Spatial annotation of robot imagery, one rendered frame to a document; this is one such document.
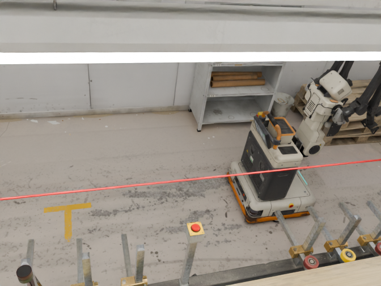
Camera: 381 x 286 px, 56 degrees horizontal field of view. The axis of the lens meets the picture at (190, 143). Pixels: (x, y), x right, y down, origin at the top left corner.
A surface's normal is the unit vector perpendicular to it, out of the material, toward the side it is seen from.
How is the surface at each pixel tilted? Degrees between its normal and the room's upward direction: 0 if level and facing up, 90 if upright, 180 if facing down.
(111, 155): 0
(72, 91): 90
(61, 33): 61
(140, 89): 90
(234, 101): 0
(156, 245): 0
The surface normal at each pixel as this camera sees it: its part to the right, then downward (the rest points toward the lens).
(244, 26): 0.29, 0.19
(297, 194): 0.13, -0.76
